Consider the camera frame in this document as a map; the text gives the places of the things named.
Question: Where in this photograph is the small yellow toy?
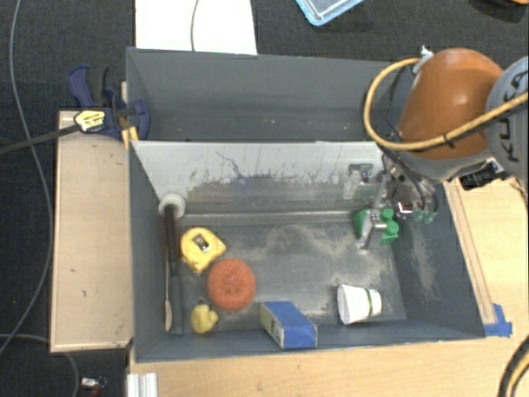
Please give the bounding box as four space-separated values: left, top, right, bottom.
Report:
189 302 220 335

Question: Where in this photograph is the white cup with green stripe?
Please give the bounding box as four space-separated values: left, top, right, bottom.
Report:
336 283 384 326

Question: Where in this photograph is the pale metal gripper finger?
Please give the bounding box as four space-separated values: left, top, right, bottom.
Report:
342 162 375 201
358 210 389 251

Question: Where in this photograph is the yellow tape measure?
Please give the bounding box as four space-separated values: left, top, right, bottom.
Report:
179 227 228 275

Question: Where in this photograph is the white-headed black-handled brush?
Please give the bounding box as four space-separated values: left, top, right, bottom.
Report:
158 193 187 335

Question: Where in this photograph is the orange round scrubber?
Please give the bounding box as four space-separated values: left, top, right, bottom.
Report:
207 257 258 312

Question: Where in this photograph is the pale wood flat board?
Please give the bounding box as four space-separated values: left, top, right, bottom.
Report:
49 111 134 353

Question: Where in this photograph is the blue and white box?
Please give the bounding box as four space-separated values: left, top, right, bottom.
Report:
259 300 319 350

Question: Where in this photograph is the black cylinder on white bracket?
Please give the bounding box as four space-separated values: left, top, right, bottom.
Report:
459 159 512 192

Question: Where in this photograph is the grey metal bin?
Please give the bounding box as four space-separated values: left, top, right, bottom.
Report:
123 46 487 363

